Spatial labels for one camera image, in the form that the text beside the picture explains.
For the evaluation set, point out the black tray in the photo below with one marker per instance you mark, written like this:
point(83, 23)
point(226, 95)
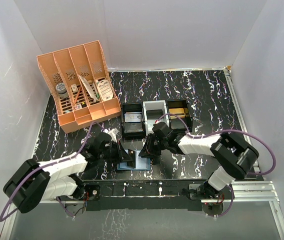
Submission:
point(175, 124)
point(133, 124)

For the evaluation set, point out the blue leather card holder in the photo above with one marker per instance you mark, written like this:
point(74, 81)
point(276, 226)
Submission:
point(139, 164)

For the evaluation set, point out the gold box in tray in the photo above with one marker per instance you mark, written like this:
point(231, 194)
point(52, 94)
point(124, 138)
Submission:
point(181, 112)

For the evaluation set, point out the orange pencil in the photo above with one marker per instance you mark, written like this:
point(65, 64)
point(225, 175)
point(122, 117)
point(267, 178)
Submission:
point(77, 95)

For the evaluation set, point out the white paper packet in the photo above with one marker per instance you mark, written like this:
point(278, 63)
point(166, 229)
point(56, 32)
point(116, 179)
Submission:
point(88, 88)

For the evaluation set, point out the black tray left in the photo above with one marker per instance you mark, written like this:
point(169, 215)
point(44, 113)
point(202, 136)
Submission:
point(133, 124)

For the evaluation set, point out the white labelled blister pack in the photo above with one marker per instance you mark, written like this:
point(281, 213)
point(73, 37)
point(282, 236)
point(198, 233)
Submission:
point(105, 89)

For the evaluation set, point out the orange plastic file organizer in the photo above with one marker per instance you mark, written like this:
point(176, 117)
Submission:
point(64, 66)

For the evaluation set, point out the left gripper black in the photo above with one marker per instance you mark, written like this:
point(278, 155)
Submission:
point(119, 152)

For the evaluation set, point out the small white eraser box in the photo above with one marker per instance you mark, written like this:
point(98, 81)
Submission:
point(74, 88)

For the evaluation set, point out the black credit card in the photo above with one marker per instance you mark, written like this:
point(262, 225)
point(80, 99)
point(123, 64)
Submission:
point(154, 114)
point(132, 162)

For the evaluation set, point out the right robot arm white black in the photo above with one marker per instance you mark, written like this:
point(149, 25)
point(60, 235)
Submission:
point(235, 155)

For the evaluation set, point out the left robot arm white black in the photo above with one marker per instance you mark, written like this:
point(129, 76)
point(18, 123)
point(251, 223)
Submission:
point(35, 181)

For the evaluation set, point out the black tray right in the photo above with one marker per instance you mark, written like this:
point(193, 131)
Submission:
point(175, 124)

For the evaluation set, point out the silver card in tray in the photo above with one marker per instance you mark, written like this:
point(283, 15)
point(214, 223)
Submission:
point(133, 117)

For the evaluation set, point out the white plastic bin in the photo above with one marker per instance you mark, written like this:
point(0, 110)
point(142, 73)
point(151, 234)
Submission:
point(147, 125)

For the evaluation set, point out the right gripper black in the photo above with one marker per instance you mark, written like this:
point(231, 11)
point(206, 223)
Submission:
point(151, 145)

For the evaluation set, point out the roll of tape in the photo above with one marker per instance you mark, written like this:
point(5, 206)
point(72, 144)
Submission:
point(61, 90)

